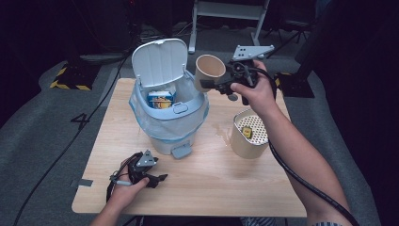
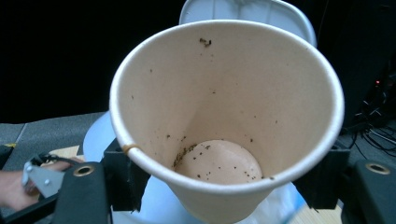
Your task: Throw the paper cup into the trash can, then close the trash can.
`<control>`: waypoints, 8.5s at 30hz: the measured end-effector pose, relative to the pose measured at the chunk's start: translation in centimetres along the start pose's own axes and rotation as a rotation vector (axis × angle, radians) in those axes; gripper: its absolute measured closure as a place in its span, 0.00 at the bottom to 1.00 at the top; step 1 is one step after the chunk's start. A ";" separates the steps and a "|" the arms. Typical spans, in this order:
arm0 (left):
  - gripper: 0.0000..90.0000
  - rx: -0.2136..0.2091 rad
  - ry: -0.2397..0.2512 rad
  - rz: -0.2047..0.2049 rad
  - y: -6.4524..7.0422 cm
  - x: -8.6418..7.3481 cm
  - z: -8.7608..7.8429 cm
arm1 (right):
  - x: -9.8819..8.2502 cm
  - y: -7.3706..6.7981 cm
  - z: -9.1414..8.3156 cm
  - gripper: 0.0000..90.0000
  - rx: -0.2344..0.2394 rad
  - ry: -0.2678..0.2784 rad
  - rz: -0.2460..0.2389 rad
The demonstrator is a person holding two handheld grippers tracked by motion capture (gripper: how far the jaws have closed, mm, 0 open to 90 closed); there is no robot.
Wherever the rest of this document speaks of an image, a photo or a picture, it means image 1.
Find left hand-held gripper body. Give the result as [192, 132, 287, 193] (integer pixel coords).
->
[126, 149, 160, 186]

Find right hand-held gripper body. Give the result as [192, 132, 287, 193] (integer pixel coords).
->
[215, 44, 276, 106]

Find beige paper cup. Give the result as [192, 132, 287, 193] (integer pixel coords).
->
[194, 54, 227, 94]

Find blue printed snack box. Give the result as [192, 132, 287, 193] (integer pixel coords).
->
[147, 90, 175, 110]

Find white pedal trash bin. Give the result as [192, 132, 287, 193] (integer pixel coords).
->
[129, 38, 210, 160]

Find beige round container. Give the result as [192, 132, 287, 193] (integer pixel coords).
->
[231, 107, 270, 160]

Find person's right hand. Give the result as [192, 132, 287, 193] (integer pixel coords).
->
[230, 59, 279, 117]

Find person's left hand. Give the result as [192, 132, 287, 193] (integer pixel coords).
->
[107, 156, 151, 212]

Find light blue plastic bin liner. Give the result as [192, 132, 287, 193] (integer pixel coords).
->
[128, 70, 211, 144]

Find liquid spill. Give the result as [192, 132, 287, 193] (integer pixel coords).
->
[212, 122, 233, 148]

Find black stand with base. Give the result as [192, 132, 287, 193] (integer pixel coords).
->
[275, 0, 349, 99]

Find grey tape strip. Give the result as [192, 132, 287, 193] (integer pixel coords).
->
[77, 177, 94, 188]

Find small yellow green scrap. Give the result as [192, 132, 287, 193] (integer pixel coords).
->
[241, 125, 254, 139]

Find white perforated strainer insert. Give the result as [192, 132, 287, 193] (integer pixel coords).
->
[234, 114, 269, 146]

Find black tripod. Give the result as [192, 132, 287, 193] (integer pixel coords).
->
[265, 19, 316, 59]

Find white metal stand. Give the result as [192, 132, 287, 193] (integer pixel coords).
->
[187, 0, 271, 55]

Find black yellow striped base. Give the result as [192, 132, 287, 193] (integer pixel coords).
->
[49, 63, 102, 91]

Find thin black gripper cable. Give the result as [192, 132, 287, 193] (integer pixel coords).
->
[105, 152, 143, 202]

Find black floor cable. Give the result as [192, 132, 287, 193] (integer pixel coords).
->
[11, 46, 136, 226]

